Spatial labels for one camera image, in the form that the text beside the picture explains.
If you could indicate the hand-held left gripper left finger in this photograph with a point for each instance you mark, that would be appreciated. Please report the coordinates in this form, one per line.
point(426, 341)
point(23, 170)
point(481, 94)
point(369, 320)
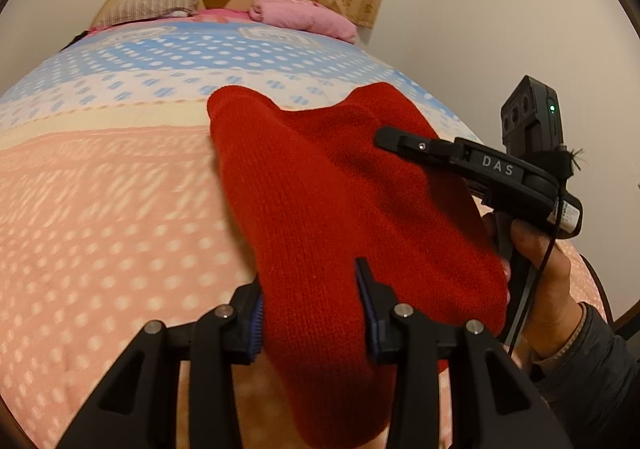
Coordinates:
point(256, 329)

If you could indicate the person's right hand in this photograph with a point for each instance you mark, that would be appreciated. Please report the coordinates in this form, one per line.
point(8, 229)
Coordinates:
point(555, 299)

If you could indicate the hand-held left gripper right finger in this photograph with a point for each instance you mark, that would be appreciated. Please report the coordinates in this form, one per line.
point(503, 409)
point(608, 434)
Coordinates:
point(367, 309)

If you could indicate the striped pillow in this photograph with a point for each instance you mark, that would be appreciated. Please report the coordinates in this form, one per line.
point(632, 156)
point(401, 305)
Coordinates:
point(150, 4)

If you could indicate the pink pillow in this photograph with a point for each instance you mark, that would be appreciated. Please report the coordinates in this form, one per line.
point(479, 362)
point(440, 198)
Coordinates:
point(305, 16)

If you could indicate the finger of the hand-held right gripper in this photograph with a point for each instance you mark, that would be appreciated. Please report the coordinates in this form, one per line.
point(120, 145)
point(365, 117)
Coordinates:
point(410, 144)

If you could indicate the person's right forearm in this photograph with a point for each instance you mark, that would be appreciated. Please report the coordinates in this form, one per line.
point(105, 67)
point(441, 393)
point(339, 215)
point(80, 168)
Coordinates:
point(590, 379)

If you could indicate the pink floral sheet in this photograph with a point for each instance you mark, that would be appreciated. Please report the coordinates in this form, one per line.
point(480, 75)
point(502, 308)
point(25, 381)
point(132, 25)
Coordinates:
point(220, 15)

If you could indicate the dotted blue and pink bedspread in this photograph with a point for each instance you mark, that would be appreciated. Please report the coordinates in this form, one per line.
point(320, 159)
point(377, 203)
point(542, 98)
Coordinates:
point(125, 189)

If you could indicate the red knitted sweater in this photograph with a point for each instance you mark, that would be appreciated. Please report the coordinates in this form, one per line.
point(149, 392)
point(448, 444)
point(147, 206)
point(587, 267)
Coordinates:
point(340, 209)

